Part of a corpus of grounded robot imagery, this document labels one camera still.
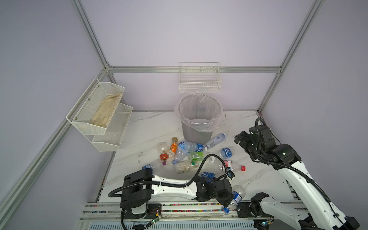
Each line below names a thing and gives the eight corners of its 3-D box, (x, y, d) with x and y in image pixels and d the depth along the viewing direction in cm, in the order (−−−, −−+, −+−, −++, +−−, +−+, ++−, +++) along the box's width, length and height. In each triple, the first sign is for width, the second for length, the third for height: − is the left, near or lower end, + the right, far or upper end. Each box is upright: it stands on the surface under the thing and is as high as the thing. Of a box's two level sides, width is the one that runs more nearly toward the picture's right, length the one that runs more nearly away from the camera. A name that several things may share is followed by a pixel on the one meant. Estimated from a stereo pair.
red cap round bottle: (157, 160, 93) (156, 157, 91) (159, 145, 101) (158, 142, 98) (168, 160, 93) (167, 157, 91) (169, 145, 101) (169, 142, 98)
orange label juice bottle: (169, 157, 94) (168, 154, 90) (172, 141, 102) (172, 137, 99) (175, 158, 94) (174, 154, 90) (178, 141, 102) (177, 137, 98)
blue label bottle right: (222, 160, 94) (224, 156, 89) (219, 152, 97) (221, 148, 93) (230, 158, 95) (232, 154, 90) (227, 150, 98) (229, 146, 94)
